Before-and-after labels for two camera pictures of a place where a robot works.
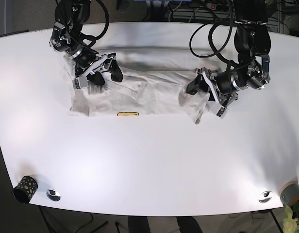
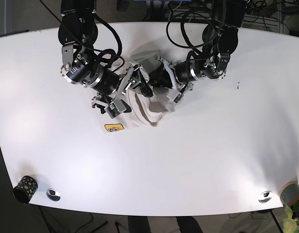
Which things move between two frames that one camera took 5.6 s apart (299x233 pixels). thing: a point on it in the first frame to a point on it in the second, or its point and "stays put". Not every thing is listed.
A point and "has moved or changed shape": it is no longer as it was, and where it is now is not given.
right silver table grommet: (265, 196) stays put
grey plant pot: (290, 192) stays put
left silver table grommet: (53, 194) stays put
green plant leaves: (293, 223) stays put
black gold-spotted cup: (25, 190) stays put
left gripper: (221, 83) to (180, 72)
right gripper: (93, 63) to (114, 86)
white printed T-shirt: (144, 80) has moved or changed shape
